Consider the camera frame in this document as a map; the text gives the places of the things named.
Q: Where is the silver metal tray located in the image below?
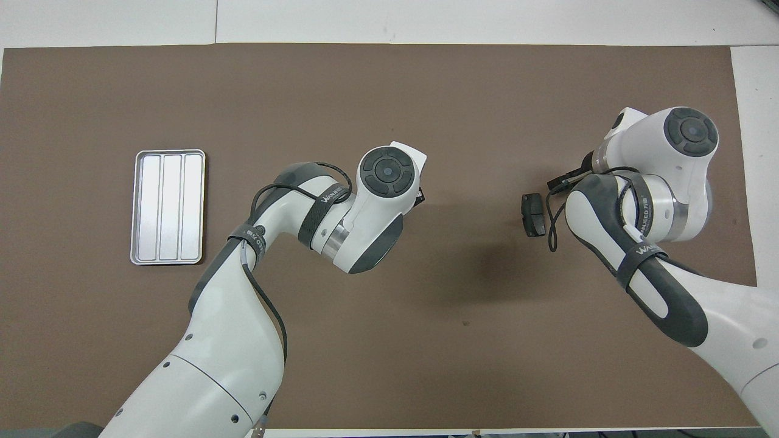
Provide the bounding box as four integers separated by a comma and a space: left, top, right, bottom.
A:
130, 149, 206, 266

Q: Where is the dark rectangular brake pad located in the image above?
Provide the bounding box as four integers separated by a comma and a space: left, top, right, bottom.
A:
522, 193, 547, 238

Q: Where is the brown table mat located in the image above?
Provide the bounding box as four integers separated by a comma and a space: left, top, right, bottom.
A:
0, 43, 774, 429

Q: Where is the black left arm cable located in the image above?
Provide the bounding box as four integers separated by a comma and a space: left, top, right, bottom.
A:
240, 161, 354, 436

